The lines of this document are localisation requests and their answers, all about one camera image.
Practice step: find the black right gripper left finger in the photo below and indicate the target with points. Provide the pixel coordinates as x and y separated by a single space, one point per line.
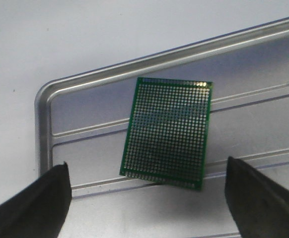
40 210

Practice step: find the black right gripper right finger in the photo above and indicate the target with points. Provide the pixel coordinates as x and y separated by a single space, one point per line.
259 206

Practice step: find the green perforated circuit board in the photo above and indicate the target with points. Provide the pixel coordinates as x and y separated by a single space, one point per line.
167 134

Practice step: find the silver metal tray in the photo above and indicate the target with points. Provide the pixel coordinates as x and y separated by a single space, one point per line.
82 120

